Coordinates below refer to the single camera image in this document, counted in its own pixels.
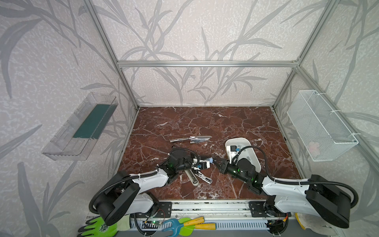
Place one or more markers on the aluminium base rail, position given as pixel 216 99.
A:
pixel 227 214

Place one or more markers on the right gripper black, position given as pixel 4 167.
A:
pixel 222 165

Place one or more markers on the white wire mesh basket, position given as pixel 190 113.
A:
pixel 315 120

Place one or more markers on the pink object in basket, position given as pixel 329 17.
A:
pixel 313 148

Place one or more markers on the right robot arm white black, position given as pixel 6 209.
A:
pixel 332 201

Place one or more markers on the green trowel yellow handle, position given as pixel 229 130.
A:
pixel 187 231

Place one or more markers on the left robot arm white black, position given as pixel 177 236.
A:
pixel 126 193

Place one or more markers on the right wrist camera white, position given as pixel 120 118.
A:
pixel 233 151

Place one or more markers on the white knit work glove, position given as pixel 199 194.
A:
pixel 316 224

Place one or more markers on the green black work glove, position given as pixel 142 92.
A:
pixel 96 227

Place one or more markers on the white plastic tray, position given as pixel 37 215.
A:
pixel 248 153

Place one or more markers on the clear acrylic wall shelf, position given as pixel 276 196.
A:
pixel 76 139

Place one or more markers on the black white stapler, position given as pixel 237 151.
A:
pixel 193 176

